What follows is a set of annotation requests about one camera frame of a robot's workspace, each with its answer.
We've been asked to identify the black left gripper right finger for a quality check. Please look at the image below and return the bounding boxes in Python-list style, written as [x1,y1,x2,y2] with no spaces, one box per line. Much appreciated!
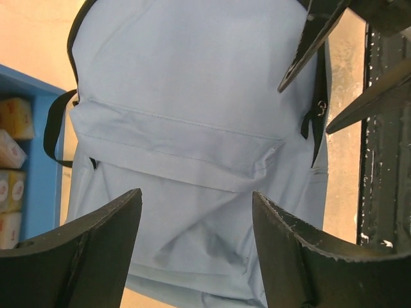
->
[252,192,410,307]

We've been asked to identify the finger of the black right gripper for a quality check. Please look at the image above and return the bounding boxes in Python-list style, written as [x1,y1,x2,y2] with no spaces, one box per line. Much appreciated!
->
[326,59,410,134]
[277,0,351,92]

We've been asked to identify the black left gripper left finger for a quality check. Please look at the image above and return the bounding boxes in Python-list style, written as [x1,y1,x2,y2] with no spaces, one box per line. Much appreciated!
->
[1,189,142,307]

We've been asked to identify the blue fabric backpack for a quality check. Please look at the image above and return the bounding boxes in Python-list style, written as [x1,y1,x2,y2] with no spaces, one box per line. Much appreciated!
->
[44,1,328,307]

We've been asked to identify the blue shelf unit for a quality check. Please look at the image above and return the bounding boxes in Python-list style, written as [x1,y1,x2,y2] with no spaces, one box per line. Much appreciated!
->
[1,65,65,241]

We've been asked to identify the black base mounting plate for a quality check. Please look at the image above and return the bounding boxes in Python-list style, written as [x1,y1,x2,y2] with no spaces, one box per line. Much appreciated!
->
[356,26,410,253]

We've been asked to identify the yellow white sponge packs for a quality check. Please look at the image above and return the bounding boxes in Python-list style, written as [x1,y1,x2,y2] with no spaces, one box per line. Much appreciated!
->
[1,98,35,250]

